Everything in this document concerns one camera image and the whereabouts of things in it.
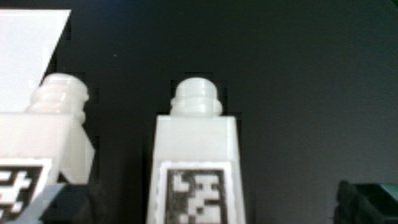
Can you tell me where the white table leg right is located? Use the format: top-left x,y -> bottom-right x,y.
0,73 -> 94,224

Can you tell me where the white table leg with tag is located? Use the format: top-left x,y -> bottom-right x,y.
145,77 -> 246,224

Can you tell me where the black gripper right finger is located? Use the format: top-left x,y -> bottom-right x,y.
335,181 -> 398,224

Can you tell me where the white tag base sheet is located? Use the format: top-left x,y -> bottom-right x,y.
0,9 -> 70,112

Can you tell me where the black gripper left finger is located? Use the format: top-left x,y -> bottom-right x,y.
22,184 -> 106,224

